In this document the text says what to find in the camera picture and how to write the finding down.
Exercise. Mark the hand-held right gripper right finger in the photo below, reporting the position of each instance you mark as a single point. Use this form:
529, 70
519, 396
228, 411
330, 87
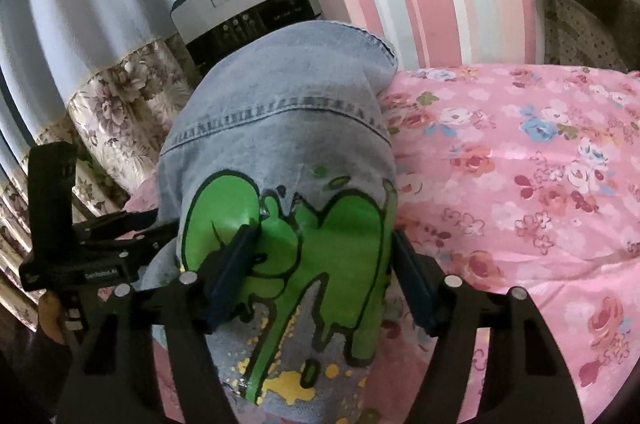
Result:
417, 284

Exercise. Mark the grey curtain with floral hem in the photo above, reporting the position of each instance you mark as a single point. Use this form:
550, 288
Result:
75, 29

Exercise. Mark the pink floral bedsheet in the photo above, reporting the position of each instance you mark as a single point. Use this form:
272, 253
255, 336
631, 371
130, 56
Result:
500, 204

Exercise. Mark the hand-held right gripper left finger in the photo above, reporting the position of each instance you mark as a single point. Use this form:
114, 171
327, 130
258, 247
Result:
232, 274

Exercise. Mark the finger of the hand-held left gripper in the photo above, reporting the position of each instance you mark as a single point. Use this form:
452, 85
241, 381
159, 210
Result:
145, 239
125, 220

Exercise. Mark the brown sofa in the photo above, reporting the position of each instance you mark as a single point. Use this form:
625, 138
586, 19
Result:
585, 14

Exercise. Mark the printed blue denim jacket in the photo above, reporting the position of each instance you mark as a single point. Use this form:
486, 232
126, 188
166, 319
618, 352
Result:
280, 129

